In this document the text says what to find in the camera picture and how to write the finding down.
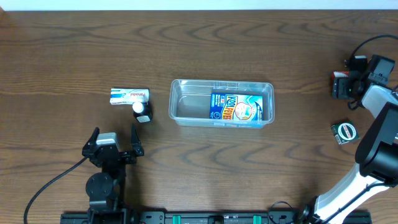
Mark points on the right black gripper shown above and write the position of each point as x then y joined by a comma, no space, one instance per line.
339,88

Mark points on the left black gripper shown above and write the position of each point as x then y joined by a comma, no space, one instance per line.
125,156

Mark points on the green round-logo box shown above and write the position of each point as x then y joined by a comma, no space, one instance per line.
345,132

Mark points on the white Panadol box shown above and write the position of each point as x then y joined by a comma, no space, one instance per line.
122,96

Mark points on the blue Kool Fever box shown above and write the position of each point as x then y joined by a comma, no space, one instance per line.
228,106

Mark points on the red Panadol box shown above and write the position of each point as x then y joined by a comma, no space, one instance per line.
340,75

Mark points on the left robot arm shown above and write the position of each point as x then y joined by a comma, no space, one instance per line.
106,188

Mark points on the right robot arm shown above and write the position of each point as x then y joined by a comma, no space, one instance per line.
375,167

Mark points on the clear plastic container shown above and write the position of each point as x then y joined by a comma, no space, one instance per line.
189,103

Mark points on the dark bottle white cap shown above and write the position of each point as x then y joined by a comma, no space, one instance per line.
142,111

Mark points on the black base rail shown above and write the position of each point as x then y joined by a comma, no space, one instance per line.
180,218

